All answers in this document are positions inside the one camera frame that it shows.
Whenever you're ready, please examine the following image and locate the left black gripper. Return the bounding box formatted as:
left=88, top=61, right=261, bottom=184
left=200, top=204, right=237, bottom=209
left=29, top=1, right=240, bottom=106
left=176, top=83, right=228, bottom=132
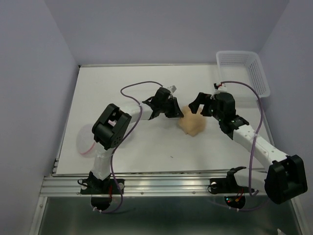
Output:
left=159, top=96, right=183, bottom=118

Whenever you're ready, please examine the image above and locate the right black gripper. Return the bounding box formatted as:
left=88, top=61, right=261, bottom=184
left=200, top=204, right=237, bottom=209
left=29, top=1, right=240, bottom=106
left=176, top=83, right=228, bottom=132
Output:
left=187, top=92, right=223, bottom=121

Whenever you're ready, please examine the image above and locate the beige bra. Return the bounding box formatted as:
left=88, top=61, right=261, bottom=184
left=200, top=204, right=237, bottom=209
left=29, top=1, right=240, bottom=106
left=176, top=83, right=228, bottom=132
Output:
left=178, top=106, right=206, bottom=137

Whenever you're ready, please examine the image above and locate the white mesh laundry bag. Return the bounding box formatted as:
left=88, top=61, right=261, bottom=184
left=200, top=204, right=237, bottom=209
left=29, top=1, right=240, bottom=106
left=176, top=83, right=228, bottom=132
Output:
left=76, top=124, right=96, bottom=158

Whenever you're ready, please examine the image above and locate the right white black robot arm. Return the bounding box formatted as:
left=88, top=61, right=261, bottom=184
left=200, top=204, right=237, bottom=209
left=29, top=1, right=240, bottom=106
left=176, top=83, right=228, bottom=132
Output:
left=188, top=93, right=308, bottom=204

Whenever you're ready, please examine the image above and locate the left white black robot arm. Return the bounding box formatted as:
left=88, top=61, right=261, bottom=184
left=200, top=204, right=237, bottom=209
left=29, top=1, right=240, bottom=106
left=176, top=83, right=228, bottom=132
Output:
left=89, top=86, right=184, bottom=193

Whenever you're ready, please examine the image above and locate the white plastic basket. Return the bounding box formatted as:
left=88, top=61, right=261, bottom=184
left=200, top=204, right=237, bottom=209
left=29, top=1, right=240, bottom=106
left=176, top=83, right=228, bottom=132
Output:
left=216, top=50, right=270, bottom=98

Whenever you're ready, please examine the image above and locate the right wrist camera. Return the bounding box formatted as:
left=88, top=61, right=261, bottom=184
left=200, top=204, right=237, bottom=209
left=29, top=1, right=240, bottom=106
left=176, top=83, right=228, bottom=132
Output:
left=214, top=83, right=227, bottom=94

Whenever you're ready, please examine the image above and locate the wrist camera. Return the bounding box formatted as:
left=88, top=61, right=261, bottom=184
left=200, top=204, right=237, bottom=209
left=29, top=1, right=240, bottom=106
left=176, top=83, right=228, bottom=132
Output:
left=167, top=85, right=177, bottom=93
left=214, top=83, right=227, bottom=94

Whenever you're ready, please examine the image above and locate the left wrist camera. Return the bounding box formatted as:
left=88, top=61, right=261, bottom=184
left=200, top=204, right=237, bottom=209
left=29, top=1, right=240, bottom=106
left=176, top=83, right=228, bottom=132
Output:
left=167, top=85, right=177, bottom=93

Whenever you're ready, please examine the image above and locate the aluminium frame rail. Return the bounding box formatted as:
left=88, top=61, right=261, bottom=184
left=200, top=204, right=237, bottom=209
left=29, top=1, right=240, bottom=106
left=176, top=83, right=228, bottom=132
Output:
left=39, top=174, right=299, bottom=197

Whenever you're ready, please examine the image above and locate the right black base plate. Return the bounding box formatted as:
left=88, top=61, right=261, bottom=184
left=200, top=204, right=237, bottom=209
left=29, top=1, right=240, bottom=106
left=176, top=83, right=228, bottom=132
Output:
left=208, top=177, right=249, bottom=194

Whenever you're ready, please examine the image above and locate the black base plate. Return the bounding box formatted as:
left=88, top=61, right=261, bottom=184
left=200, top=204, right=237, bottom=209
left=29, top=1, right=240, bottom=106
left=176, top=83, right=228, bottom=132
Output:
left=208, top=177, right=249, bottom=194
left=80, top=178, right=126, bottom=195

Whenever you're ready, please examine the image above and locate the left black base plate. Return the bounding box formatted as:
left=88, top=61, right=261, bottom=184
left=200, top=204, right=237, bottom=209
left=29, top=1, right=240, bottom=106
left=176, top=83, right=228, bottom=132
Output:
left=80, top=178, right=126, bottom=195

